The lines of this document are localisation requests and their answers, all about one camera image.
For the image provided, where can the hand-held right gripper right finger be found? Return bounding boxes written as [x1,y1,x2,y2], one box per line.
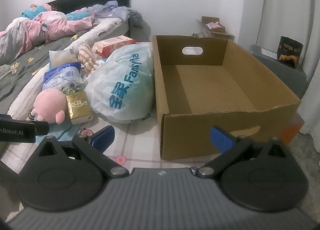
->
[191,126,288,178]

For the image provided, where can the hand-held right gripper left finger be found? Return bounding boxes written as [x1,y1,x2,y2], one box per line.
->
[32,125,129,178]

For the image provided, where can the large cardboard box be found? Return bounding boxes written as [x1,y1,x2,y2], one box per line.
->
[152,35,301,162]

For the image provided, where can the pink plush toy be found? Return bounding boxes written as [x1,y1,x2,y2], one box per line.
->
[29,89,69,124]

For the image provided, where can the blue white plastic packet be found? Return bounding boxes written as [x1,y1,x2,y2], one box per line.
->
[42,61,84,93]

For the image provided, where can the orange striped towel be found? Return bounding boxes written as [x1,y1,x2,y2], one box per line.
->
[77,44,104,76]

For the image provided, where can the gold tissue packet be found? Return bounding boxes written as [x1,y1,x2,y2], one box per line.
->
[65,91,93,125]

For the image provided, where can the white plastic bag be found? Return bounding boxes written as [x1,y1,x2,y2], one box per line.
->
[85,42,154,123]

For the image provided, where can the grey bed sheet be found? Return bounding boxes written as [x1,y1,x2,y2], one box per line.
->
[0,20,130,103]

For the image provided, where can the orange box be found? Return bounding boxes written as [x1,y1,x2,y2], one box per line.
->
[280,115,305,145]

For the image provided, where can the red tissue pack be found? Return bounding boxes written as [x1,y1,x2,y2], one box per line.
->
[92,35,137,58]

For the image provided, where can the small cardboard box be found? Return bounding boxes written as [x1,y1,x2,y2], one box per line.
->
[197,16,235,41]

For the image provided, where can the black snack bag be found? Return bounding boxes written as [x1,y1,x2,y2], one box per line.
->
[277,36,304,68]

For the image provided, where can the pink quilt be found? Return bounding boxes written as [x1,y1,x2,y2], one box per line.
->
[0,4,97,58]

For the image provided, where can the dark grey cloth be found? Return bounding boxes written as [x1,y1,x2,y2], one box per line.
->
[129,9,143,28]

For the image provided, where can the purple clothes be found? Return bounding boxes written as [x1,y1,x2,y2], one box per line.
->
[87,1,132,19]

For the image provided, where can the grey white curtain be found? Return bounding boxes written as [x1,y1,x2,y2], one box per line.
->
[244,0,320,140]

